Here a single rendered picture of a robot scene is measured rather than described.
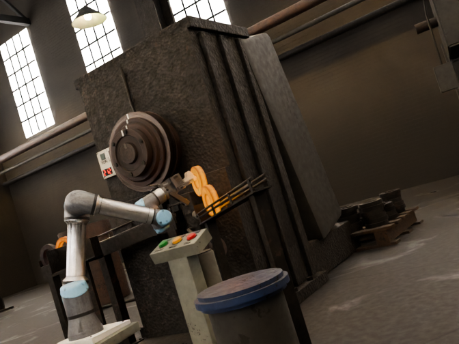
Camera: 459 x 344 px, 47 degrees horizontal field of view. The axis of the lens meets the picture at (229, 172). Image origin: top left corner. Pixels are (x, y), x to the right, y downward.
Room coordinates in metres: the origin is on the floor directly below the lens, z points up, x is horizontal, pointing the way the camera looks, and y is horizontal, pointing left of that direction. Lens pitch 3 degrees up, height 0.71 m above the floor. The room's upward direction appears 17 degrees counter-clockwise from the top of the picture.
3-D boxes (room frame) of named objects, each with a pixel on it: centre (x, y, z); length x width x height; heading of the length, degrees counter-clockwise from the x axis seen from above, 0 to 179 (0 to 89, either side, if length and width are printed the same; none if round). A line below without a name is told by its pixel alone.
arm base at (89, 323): (2.28, 0.80, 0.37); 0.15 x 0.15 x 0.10
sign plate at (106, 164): (3.33, 0.68, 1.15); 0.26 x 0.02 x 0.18; 57
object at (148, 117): (3.06, 0.46, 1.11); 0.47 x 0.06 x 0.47; 57
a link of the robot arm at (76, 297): (2.29, 0.80, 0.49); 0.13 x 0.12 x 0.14; 21
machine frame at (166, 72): (3.42, 0.22, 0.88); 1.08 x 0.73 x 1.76; 57
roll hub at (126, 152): (2.98, 0.51, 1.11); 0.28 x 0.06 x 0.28; 57
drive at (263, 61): (4.05, -0.21, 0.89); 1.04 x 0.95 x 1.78; 147
